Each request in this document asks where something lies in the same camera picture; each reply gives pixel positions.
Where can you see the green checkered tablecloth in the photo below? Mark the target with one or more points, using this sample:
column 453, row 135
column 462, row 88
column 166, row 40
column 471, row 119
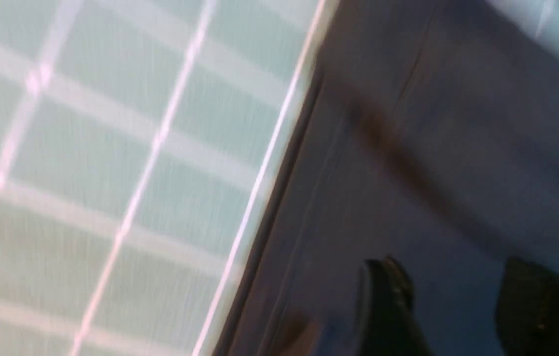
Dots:
column 140, row 144

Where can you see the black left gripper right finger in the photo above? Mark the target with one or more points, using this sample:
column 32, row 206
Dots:
column 527, row 310

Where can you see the dark gray long-sleeve shirt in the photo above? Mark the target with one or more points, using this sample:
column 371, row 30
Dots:
column 429, row 133

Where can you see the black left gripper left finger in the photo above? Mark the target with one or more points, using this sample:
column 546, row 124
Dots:
column 386, row 325

